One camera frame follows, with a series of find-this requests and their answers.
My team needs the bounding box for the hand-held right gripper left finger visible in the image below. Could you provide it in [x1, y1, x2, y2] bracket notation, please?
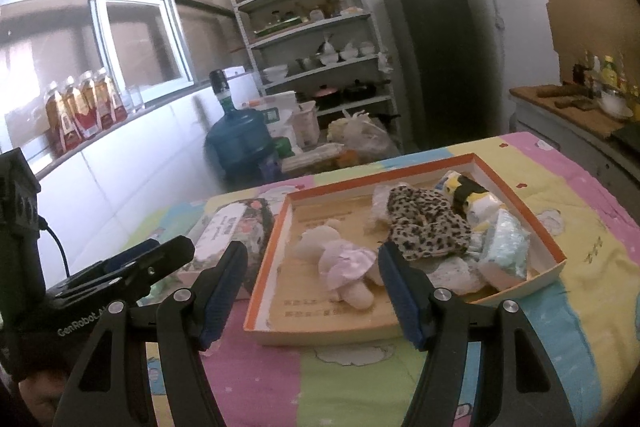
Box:
[57, 239, 249, 427]

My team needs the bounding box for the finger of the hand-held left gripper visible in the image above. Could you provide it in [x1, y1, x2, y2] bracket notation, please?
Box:
[107, 236, 196, 303]
[102, 238, 161, 267]

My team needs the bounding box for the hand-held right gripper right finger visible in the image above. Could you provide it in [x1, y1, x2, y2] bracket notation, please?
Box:
[377, 241, 576, 427]

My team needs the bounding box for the white floral scrunchie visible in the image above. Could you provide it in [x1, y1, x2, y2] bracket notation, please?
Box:
[427, 252, 488, 295]

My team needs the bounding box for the pink plush toy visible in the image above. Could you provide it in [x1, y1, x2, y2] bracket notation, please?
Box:
[292, 219, 383, 308]

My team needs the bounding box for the leopard print scrunchie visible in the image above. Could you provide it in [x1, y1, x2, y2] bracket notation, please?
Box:
[387, 186, 473, 262]

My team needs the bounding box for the orange-rimmed cardboard tray box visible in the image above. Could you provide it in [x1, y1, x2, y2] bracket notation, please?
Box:
[243, 152, 568, 348]

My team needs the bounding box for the clear plastic bag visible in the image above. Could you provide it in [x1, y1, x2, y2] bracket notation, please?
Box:
[370, 182, 401, 230]

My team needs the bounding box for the light blue tissue pack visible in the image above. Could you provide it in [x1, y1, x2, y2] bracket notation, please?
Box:
[477, 209, 532, 288]

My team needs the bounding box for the person's left hand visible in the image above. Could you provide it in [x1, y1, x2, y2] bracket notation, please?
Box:
[19, 369, 68, 427]

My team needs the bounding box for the floral tissue box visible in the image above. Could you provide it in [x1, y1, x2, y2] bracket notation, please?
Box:
[177, 197, 276, 300]

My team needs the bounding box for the blue water jug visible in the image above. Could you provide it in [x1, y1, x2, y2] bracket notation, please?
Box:
[205, 69, 276, 180]

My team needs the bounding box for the red label drink bottle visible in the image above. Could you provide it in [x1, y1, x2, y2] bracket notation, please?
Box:
[95, 68, 121, 131]
[60, 77, 84, 145]
[77, 72, 102, 138]
[44, 82, 69, 154]

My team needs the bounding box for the plastic bag of food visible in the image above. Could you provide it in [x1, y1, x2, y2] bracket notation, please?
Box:
[327, 109, 396, 158]

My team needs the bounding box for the pink plastic bin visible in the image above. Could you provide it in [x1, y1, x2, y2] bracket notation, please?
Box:
[292, 102, 321, 148]

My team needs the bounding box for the white sack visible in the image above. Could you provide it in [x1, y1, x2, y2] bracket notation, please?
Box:
[255, 91, 298, 142]

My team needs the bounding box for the sliding window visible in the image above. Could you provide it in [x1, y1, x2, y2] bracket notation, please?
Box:
[0, 0, 196, 118]

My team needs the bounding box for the black wok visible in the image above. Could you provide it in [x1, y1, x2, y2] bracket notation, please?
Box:
[342, 79, 391, 100]

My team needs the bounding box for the pink cooking pot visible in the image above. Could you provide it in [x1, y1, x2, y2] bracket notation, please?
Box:
[312, 86, 341, 108]

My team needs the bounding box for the dark grey refrigerator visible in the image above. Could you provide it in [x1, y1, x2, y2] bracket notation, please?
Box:
[382, 0, 493, 150]

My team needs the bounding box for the kitchen counter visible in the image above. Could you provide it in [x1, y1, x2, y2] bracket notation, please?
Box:
[509, 84, 640, 208]

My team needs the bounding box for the white metal shelf rack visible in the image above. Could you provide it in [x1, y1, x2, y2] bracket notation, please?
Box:
[234, 0, 401, 148]

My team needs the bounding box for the white bowl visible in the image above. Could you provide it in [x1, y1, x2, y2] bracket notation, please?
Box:
[597, 89, 633, 118]

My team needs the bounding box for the group of condiment bottles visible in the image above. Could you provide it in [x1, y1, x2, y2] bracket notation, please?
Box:
[572, 52, 640, 108]

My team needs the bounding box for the black cable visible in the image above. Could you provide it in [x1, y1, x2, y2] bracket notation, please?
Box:
[37, 216, 69, 280]

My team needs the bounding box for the cardboard sheet on wall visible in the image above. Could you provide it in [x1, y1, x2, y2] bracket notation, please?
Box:
[542, 0, 640, 82]

